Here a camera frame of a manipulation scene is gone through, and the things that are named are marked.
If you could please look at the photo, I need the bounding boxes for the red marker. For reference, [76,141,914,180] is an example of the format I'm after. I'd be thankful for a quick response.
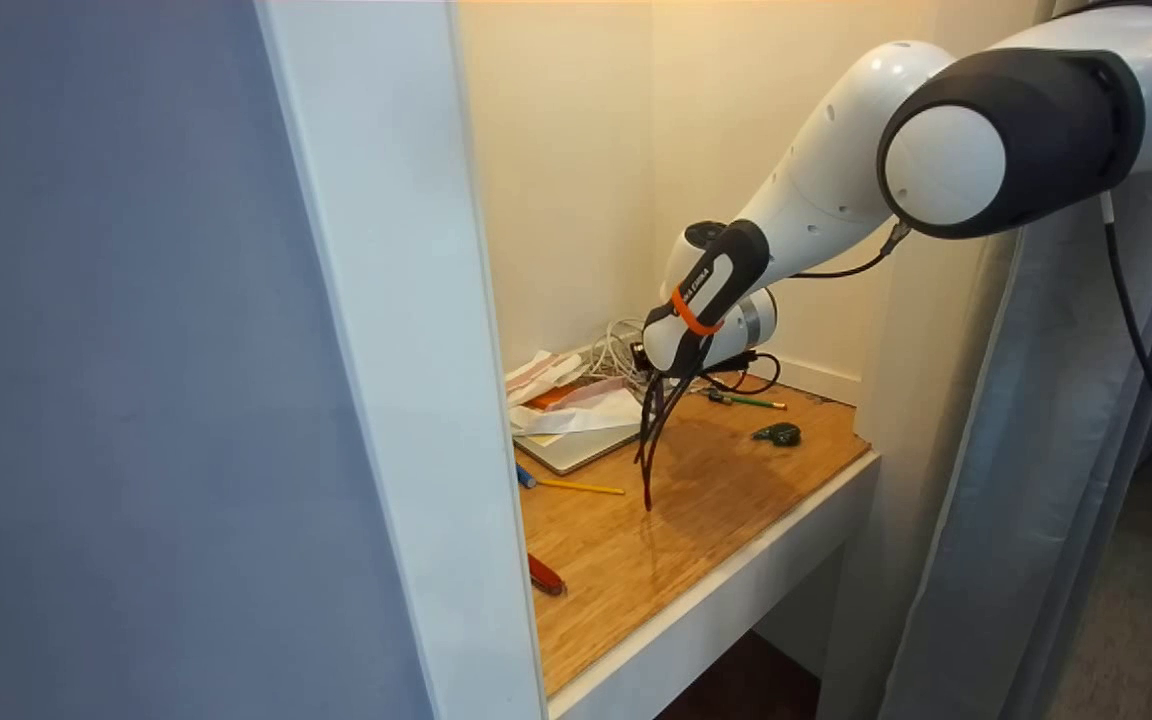
[527,554,573,600]

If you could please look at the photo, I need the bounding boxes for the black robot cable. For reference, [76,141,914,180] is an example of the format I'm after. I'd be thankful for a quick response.
[634,186,1152,521]

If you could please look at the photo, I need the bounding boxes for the white papers and plastic sleeve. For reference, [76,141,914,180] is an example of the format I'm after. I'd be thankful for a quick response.
[506,345,649,444]

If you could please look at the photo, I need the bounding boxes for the tangled white cables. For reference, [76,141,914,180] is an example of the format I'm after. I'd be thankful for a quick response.
[573,315,658,393]

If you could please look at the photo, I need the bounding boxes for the green marker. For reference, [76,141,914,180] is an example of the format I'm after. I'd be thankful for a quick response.
[703,385,793,415]

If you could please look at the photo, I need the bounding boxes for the dark green round object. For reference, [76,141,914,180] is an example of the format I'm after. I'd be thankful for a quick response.
[750,420,806,452]

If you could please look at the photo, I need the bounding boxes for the grey curtain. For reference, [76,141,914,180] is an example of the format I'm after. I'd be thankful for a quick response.
[873,170,1152,720]

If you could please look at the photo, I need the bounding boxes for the yellow pencil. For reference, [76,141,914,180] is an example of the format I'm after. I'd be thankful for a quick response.
[531,471,634,501]

